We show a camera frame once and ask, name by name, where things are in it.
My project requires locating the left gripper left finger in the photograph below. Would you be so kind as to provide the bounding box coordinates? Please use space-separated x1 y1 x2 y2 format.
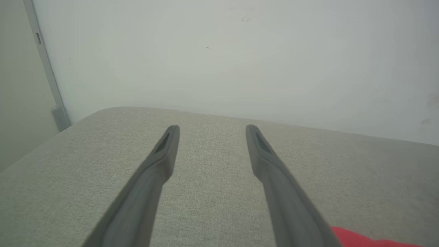
80 125 181 247

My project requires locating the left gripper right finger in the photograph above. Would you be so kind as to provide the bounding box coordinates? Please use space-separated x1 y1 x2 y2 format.
245 124 343 247

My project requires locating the red white-trimmed shirt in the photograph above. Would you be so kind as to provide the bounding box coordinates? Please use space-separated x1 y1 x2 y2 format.
330 226 426 247

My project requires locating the grey fabric sofa cushion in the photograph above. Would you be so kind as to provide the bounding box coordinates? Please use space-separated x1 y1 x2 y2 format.
0 106 439 247

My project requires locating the grey wall trim strip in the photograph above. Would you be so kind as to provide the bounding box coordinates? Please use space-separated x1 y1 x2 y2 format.
23 0 72 133

